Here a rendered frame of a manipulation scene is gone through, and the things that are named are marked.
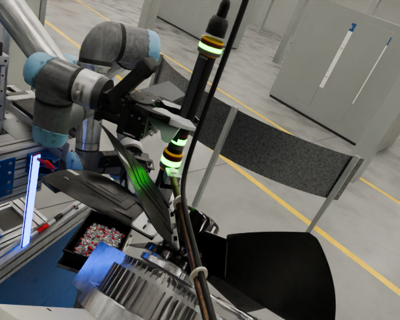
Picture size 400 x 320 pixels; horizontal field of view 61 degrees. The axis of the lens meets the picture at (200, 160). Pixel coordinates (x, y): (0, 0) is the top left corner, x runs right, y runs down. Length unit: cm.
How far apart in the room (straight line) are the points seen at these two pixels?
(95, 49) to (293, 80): 635
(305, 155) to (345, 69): 433
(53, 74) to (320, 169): 228
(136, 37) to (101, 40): 11
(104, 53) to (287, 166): 190
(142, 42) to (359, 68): 589
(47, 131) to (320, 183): 232
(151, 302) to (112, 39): 73
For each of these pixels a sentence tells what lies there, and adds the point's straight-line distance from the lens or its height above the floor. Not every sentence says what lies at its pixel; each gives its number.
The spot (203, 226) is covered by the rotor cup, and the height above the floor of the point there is 125.
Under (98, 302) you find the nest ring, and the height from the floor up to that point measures 114.
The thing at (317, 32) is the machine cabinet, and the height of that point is 150.
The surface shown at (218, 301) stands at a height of 111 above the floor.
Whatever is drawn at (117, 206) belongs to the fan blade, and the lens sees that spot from 84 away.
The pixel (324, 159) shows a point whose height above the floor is 86.
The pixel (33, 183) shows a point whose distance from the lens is 102.
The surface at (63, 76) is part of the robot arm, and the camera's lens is 73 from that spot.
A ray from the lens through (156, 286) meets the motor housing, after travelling 71.
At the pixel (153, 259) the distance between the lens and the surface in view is 76.
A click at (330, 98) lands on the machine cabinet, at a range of 693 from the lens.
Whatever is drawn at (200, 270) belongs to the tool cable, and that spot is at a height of 137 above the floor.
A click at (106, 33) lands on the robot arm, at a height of 148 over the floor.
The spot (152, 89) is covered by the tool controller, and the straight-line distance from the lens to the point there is 145.
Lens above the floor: 172
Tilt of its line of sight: 27 degrees down
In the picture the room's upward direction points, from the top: 22 degrees clockwise
